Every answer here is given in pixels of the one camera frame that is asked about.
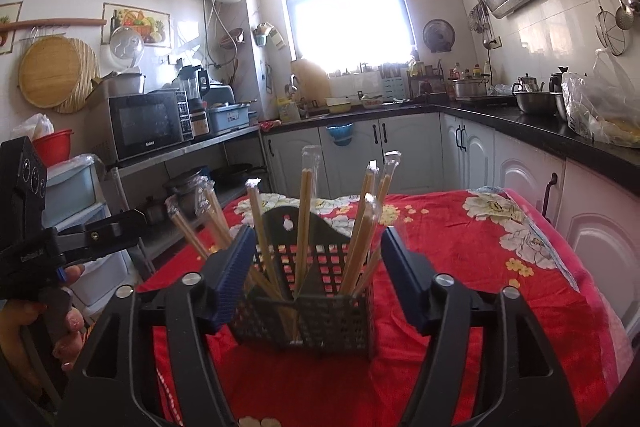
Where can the grey plastic box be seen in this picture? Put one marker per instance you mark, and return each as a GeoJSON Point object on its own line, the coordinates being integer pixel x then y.
{"type": "Point", "coordinates": [227, 119]}

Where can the bunch of hanging spoons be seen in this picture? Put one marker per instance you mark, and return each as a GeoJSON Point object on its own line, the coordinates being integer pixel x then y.
{"type": "Point", "coordinates": [481, 22]}

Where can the wooden rolling pin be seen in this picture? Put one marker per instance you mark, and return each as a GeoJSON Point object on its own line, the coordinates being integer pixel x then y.
{"type": "Point", "coordinates": [60, 23]}

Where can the small wall picture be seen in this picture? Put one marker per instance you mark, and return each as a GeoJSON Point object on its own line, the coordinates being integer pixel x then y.
{"type": "Point", "coordinates": [10, 27]}

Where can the steel stockpot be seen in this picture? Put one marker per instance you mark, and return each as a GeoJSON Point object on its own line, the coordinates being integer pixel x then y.
{"type": "Point", "coordinates": [470, 88]}

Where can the black kettle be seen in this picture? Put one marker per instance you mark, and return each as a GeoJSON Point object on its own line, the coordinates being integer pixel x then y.
{"type": "Point", "coordinates": [557, 81]}

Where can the red floral blanket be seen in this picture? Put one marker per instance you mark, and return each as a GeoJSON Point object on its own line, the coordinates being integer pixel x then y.
{"type": "Point", "coordinates": [475, 267]}

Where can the white plastic bag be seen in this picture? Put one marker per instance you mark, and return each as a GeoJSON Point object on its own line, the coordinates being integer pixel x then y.
{"type": "Point", "coordinates": [35, 127]}

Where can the red plastic basin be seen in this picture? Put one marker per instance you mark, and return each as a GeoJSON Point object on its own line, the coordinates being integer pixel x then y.
{"type": "Point", "coordinates": [52, 147]}

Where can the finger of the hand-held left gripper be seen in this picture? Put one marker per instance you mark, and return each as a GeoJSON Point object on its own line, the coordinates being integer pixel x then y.
{"type": "Point", "coordinates": [100, 234]}

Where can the person's left hand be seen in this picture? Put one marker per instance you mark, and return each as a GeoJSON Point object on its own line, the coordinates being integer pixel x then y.
{"type": "Point", "coordinates": [22, 332]}

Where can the small wall caddy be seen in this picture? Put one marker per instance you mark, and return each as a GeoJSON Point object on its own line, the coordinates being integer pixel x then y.
{"type": "Point", "coordinates": [266, 34]}

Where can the black kitchen countertop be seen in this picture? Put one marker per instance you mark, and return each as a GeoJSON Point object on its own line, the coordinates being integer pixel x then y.
{"type": "Point", "coordinates": [525, 122]}

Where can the pale cutlery holder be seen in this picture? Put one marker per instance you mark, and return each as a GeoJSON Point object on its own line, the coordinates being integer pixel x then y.
{"type": "Point", "coordinates": [394, 84]}

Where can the black wall fan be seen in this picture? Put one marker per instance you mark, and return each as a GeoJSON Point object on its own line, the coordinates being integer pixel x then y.
{"type": "Point", "coordinates": [439, 36]}

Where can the steel basin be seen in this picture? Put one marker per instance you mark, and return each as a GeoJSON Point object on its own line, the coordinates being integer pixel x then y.
{"type": "Point", "coordinates": [537, 103]}

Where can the black plastic utensil basket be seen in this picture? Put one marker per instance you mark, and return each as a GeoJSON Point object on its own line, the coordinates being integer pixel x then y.
{"type": "Point", "coordinates": [322, 232]}

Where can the steel cooking pot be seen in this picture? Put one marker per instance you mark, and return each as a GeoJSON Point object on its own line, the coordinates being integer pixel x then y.
{"type": "Point", "coordinates": [185, 188]}

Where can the clear plastic bag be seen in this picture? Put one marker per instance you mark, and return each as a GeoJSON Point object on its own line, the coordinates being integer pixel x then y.
{"type": "Point", "coordinates": [600, 107]}

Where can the wooden cutting board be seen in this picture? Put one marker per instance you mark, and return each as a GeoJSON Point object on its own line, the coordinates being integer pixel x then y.
{"type": "Point", "coordinates": [310, 77]}

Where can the pile of chopsticks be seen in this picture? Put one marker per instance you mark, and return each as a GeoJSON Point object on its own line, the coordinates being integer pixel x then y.
{"type": "Point", "coordinates": [303, 207]}

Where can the black microwave oven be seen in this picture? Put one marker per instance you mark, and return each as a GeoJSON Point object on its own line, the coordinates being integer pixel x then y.
{"type": "Point", "coordinates": [145, 124]}

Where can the fruit wall picture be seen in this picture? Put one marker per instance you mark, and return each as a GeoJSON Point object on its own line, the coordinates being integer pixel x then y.
{"type": "Point", "coordinates": [142, 19]}

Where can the kitchen window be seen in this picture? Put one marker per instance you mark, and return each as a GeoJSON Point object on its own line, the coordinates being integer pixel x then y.
{"type": "Point", "coordinates": [345, 7]}

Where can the black wok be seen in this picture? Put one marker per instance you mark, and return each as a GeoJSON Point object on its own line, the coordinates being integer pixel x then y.
{"type": "Point", "coordinates": [232, 174]}

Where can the black blender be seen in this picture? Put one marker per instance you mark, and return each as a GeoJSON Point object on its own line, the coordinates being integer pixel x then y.
{"type": "Point", "coordinates": [190, 82]}

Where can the metal shelf table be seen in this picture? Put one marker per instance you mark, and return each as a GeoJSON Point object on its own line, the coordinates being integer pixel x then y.
{"type": "Point", "coordinates": [210, 142]}

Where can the round bamboo tray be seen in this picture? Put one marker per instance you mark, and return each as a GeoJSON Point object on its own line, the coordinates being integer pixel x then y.
{"type": "Point", "coordinates": [50, 72]}

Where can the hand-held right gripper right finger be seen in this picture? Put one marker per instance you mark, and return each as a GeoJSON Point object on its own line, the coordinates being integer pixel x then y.
{"type": "Point", "coordinates": [407, 282]}

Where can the spice rack with bottles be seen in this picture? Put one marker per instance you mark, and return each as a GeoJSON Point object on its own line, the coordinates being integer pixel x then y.
{"type": "Point", "coordinates": [427, 79]}

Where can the plastic drawer cabinet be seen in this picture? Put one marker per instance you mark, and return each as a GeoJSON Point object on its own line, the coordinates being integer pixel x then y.
{"type": "Point", "coordinates": [75, 192]}

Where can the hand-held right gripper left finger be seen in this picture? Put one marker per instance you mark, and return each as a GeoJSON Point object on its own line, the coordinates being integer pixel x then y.
{"type": "Point", "coordinates": [235, 277]}

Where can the steel kettle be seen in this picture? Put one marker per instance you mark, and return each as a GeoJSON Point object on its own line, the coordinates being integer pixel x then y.
{"type": "Point", "coordinates": [527, 84]}

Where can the blue plastic basin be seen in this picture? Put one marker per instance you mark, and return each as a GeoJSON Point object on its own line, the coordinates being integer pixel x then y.
{"type": "Point", "coordinates": [340, 136]}

